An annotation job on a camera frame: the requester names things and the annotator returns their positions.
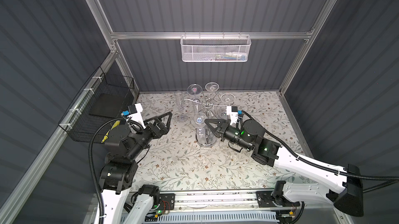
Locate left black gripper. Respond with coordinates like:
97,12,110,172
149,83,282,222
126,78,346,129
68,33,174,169
128,111,170,162

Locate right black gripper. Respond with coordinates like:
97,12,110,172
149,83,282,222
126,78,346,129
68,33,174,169
205,117,251,152

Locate clear wine glass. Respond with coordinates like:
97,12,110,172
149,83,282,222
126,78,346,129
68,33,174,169
175,91,188,122
192,112,209,147
205,82,220,100
187,84,203,102
220,93,236,106

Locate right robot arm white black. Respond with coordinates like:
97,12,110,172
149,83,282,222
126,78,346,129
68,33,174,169
205,119,364,217

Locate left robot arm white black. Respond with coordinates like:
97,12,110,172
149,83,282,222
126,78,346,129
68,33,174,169
88,111,172,224

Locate chrome wine glass rack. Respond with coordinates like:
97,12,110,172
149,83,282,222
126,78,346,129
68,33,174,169
181,95,228,148

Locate floral patterned table mat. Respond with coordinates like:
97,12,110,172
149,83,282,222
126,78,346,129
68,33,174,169
132,92,309,191

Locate yellow black striped item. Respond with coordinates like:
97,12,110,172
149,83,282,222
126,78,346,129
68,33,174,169
101,120,121,144

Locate items in white basket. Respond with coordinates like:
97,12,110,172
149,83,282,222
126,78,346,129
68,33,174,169
203,52,247,62

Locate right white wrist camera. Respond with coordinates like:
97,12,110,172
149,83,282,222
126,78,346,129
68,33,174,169
226,106,243,126

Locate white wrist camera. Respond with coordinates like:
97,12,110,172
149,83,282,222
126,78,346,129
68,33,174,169
226,106,243,126
121,103,145,128

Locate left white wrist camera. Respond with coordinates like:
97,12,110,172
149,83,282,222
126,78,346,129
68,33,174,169
121,103,145,128

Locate black wire basket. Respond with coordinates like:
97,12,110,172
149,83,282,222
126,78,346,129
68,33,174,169
59,68,136,143

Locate white wire mesh basket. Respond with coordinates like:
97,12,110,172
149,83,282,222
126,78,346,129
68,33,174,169
180,34,251,63

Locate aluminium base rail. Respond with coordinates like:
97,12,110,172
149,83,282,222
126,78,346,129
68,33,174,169
90,188,340,214

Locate right black corrugated cable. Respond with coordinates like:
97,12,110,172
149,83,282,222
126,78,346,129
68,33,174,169
239,110,399,193

